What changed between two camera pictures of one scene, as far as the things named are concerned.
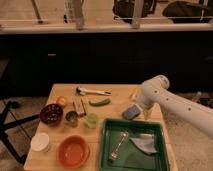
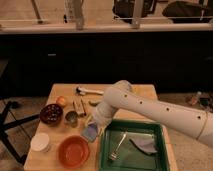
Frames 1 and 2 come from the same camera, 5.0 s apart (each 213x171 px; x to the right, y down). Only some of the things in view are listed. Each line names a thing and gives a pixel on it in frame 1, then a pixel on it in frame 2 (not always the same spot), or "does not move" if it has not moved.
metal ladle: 82,91 does not move
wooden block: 79,106 does not move
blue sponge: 131,112 -> 90,132
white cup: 39,142 does not move
